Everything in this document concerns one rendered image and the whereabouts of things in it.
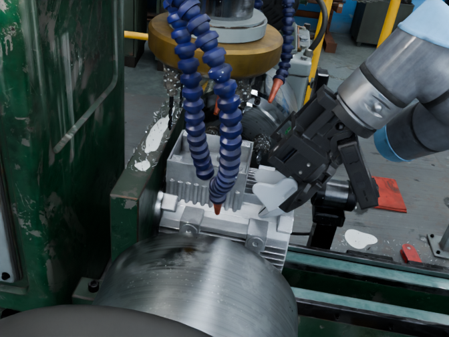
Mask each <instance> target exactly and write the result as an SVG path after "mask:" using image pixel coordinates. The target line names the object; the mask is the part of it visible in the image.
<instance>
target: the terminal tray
mask: <svg viewBox="0 0 449 337"><path fill-rule="evenodd" d="M185 133H186V131H185V130H182V132H181V133H180V136H179V137H178V140H177V141H176V144H175V145H174V148H173V149H172V151H171V153H170V155H169V157H168V159H167V164H166V193H168V194H172V195H177V196H178V202H180V201H181V200H184V202H185V203H188V202H189V201H192V204H193V205H196V204H197V203H200V205H201V206H202V207H203V206H204V205H205V204H207V205H208V207H209V208H212V206H213V203H212V202H211V201H210V199H209V194H210V193H209V191H208V188H209V182H210V180H211V179H210V180H208V181H203V180H200V179H199V178H198V177H197V176H196V167H195V166H194V165H193V159H192V157H191V152H190V150H189V143H188V142H187V135H186V134H185ZM206 141H207V143H208V149H209V151H210V155H209V156H210V157H211V159H212V164H213V167H214V176H213V177H215V176H217V173H218V167H219V158H220V154H219V150H220V147H221V145H220V136H216V135H212V134H206ZM242 142H243V143H245V142H246V143H248V144H249V145H247V146H246V145H244V144H243V143H242V144H241V156H240V160H241V163H240V166H239V167H241V168H243V169H242V170H241V171H239V174H238V178H237V180H236V181H235V185H234V186H233V188H232V189H231V191H229V192H228V193H227V199H226V201H225V202H224V203H223V204H222V207H224V210H225V211H228V210H229V209H232V211H233V212H234V213H235V212H236V211H237V210H241V205H242V202H243V195H244V191H245V186H246V182H247V176H248V173H249V167H250V163H251V156H252V151H253V145H254V142H250V141H246V140H242ZM174 156H179V157H180V158H178V159H175V158H174Z"/></svg>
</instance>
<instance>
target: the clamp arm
mask: <svg viewBox="0 0 449 337"><path fill-rule="evenodd" d="M328 80H329V71H328V70H325V69H321V68H317V70H316V74H315V78H311V81H310V88H312V91H311V96H310V98H311V97H312V96H313V95H314V94H315V93H316V91H318V89H320V87H322V85H324V84H325V85H326V86H327V83H328Z"/></svg>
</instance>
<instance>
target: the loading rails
mask: <svg viewBox="0 0 449 337"><path fill-rule="evenodd" d="M281 274H282V275H283V276H284V278H285V279H286V280H287V282H288V283H289V285H290V286H291V289H292V290H293V293H294V295H295V299H296V302H297V310H298V337H449V271H446V270H443V269H435V268H431V267H424V266H420V265H412V264H409V263H401V262H396V261H390V260H385V259H378V258H374V257H367V256H362V255H356V254H351V253H344V252H340V251H333V250H328V249H322V248H317V247H310V246H306V245H298V244H294V243H289V244H288V248H287V254H286V258H285V262H284V266H283V270H282V272H281Z"/></svg>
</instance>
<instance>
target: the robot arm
mask: <svg viewBox="0 0 449 337"><path fill-rule="evenodd" d="M337 91H338V92H336V93H335V92H334V91H332V90H331V89H330V88H328V87H327V86H326V85H325V84H324V85H322V87H320V89H318V91H316V93H315V94H314V95H313V96H312V97H311V98H310V99H309V100H308V101H307V102H306V103H305V104H304V105H303V106H302V107H301V109H300V110H299V111H298V112H295V111H292V113H290V115H289V116H288V117H287V118H286V119H285V120H284V121H283V122H282V123H281V124H280V125H279V126H278V127H277V129H276V130H275V131H274V132H273V133H272V134H271V135H270V137H271V138H272V139H273V140H275V141H276V142H278V143H277V144H276V145H275V146H274V147H273V148H272V149H271V150H270V151H269V158H268V159H267V161H268V162H269V163H271V164H272V165H273V166H275V167H276V168H277V170H275V171H272V170H269V169H265V168H260V169H258V170H257V171H256V172H255V175H254V177H255V180H256V181H257V183H256V184H255V185H254V186H253V193H254V194H255V195H256V196H257V198H258V199H259V200H260V201H261V202H262V204H263V206H262V207H261V209H260V211H259V212H258V217H260V218H267V217H274V216H277V215H281V214H283V213H288V212H290V211H292V210H294V209H296V208H298V207H300V206H302V205H303V204H304V203H306V202H307V201H308V200H309V199H310V198H311V197H312V196H313V195H314V194H315V193H316V192H317V191H318V190H319V189H321V188H322V187H323V186H324V185H325V184H326V183H327V182H328V181H329V180H330V179H331V178H332V176H333V175H334V174H335V172H336V170H337V168H338V167H339V165H341V164H342V163H344V166H345V169H346V171H347V174H348V177H349V179H350V182H351V189H352V195H353V196H354V199H355V201H356V203H359V206H360V208H361V210H364V209H369V208H372V207H377V206H379V203H378V197H380V194H379V187H378V184H377V183H376V180H375V178H372V177H371V174H370V171H369V168H368V165H367V163H366V160H365V156H364V154H363V151H362V149H361V145H360V143H359V139H358V137H357V135H358V136H360V137H362V138H366V139H367V138H369V137H370V136H371V135H372V134H373V139H374V144H375V146H376V148H377V150H378V152H379V153H380V154H381V155H382V156H383V157H384V158H386V159H387V160H390V161H392V162H402V161H406V162H409V161H412V160H414V159H415V158H420V157H423V156H427V155H430V154H435V153H437V152H442V151H445V150H449V6H448V5H447V4H445V2H443V0H426V1H425V2H423V4H421V6H419V7H418V8H417V9H416V10H415V11H414V12H413V13H412V14H410V15H409V16H408V17H407V18H406V19H405V20H404V21H403V22H400V23H399V24H398V27H397V28H396V29H395V30H394V31H393V32H392V33H391V34H390V35H389V36H388V37H387V38H386V39H385V40H384V41H383V43H382V44H381V45H380V46H379V47H378V48H377V49H376V50H375V51H374V52H373V53H372V54H371V55H370V56H369V57H368V58H367V59H366V60H365V61H364V62H363V63H362V64H361V65H360V66H359V67H358V68H357V69H356V70H355V71H354V72H353V73H352V74H351V75H350V76H349V77H348V78H347V79H346V80H345V81H344V82H343V83H342V84H341V85H340V86H339V87H338V89H337ZM415 98H416V99H418V100H419V102H416V103H414V104H412V105H410V106H407V105H408V104H410V103H411V102H412V101H413V100H414V99H415ZM288 120H290V121H291V127H289V128H288V129H287V130H286V131H285V134H286V135H284V134H283V133H282V132H281V133H280V134H279V133H278V131H279V130H280V129H281V128H282V127H283V125H284V124H285V123H286V122H287V121H288Z"/></svg>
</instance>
